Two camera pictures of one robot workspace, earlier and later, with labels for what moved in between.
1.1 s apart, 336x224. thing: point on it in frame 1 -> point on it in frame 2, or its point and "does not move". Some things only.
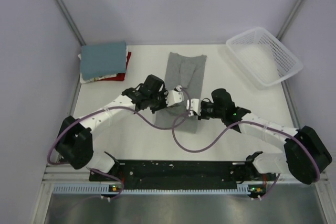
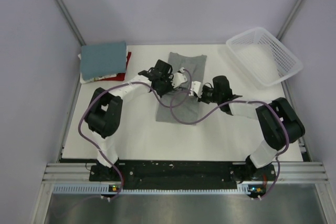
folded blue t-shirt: [103, 60] does not move
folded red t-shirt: [119, 76] does not move
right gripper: [202, 116] -> [202, 99]
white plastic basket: [263, 59] does not move
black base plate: [180, 173] does not move
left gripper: [164, 94] -> [169, 78]
